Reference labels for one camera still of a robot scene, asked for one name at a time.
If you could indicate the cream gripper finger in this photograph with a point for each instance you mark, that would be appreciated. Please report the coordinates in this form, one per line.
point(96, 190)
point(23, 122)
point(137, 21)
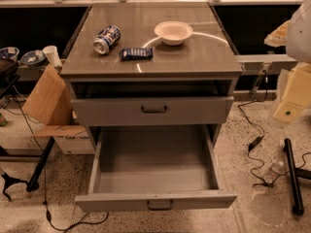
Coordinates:
point(293, 93)
point(278, 37)

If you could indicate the blue pepsi can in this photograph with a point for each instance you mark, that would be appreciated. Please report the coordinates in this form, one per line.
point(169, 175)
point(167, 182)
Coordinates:
point(106, 39)

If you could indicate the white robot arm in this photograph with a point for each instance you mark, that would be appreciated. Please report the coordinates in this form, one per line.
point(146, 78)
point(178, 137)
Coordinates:
point(298, 44)

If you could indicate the grey drawer cabinet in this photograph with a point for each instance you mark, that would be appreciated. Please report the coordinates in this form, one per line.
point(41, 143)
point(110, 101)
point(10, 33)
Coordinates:
point(204, 65)

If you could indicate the grey open middle drawer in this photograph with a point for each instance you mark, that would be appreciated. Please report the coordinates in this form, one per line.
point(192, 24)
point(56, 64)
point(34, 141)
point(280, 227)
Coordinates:
point(155, 168)

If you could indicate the grey top drawer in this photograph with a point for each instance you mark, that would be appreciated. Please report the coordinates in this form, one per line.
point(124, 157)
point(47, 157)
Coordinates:
point(152, 111)

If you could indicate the clear plastic bottle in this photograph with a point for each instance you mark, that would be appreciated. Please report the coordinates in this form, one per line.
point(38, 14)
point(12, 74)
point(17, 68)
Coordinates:
point(274, 171)

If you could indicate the white paper bowl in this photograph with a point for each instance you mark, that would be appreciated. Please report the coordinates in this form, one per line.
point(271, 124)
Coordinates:
point(173, 33)

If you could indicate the white paper cup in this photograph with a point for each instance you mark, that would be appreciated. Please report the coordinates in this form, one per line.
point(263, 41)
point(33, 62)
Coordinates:
point(52, 56)

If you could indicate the brown cardboard box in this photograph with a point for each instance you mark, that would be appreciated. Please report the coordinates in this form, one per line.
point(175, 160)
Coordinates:
point(49, 103)

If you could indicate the blue bowl with food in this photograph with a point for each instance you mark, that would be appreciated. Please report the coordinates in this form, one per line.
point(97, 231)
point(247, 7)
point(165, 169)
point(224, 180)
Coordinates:
point(33, 58)

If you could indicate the blue bowl far left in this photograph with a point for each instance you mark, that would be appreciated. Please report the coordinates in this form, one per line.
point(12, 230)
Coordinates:
point(9, 53)

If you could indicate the black stand leg left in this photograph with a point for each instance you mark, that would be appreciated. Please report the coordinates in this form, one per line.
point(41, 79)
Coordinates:
point(33, 183)

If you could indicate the black tripod foot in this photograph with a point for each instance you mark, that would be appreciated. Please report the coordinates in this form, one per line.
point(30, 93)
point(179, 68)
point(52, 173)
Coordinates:
point(9, 181)

